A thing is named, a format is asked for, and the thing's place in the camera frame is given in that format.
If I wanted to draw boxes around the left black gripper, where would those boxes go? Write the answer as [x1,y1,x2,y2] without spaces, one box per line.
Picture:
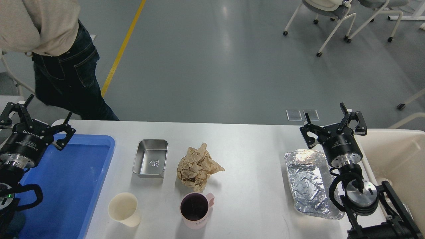
[0,94,76,169]

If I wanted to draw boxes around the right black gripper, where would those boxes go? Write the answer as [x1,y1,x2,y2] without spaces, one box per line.
[299,103,368,168]

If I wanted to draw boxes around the aluminium foil tray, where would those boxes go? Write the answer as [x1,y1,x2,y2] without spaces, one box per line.
[284,149,345,220]

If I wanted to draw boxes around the steel rectangular container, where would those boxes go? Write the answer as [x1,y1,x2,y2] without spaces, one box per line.
[132,139,168,179]

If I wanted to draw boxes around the pink mug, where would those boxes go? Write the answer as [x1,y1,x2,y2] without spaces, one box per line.
[179,192,214,230]

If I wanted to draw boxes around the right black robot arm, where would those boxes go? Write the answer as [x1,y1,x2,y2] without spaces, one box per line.
[299,103,424,239]

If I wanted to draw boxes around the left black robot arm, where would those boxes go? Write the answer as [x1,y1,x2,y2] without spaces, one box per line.
[0,94,75,239]

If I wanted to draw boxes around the right floor outlet plate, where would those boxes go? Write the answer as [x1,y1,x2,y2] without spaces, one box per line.
[303,109,320,121]

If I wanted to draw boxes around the floor outlet plate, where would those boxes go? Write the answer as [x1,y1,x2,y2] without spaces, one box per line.
[303,109,320,121]
[286,110,303,121]

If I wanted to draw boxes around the left floor outlet plate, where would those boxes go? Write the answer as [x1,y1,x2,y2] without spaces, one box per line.
[286,110,303,121]

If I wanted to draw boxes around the blue plastic tray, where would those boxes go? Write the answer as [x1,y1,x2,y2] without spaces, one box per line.
[18,134,115,239]

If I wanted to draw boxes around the beige plastic bin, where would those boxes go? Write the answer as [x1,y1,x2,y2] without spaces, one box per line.
[356,129,425,232]

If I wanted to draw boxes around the chair leg with caster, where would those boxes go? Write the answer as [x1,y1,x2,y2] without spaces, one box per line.
[396,88,425,111]

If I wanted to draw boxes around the person in dark jeans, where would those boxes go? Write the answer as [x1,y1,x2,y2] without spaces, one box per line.
[0,0,118,120]

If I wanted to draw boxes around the cream paper cup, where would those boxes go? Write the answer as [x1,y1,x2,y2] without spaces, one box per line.
[108,192,141,227]

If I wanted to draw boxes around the white office chair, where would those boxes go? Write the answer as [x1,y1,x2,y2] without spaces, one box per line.
[344,0,410,43]
[282,0,357,57]

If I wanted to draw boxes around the crumpled brown paper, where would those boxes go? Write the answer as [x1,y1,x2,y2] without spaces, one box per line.
[176,143,225,193]

